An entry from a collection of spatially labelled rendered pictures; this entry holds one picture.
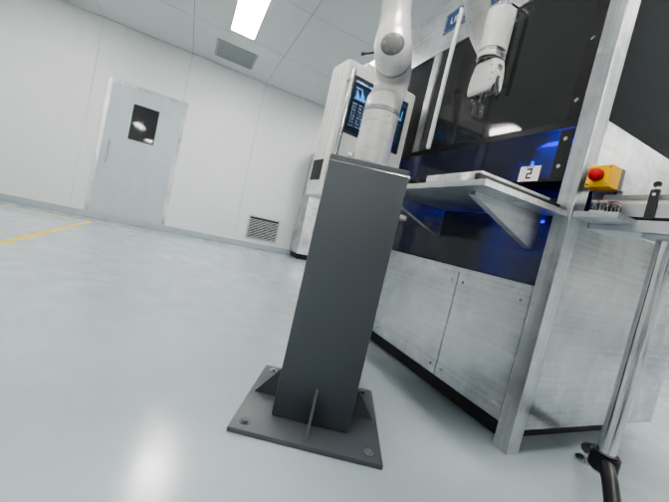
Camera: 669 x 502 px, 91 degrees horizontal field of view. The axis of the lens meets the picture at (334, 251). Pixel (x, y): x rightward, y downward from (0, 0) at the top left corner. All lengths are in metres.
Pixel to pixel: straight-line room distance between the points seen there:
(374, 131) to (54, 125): 5.84
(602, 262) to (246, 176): 5.62
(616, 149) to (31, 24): 6.81
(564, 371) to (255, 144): 5.79
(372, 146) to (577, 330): 1.02
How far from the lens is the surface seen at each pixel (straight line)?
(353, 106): 1.98
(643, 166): 1.75
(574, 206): 1.40
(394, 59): 1.18
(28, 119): 6.69
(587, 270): 1.52
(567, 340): 1.53
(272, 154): 6.50
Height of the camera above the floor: 0.63
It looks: 3 degrees down
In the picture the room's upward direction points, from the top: 13 degrees clockwise
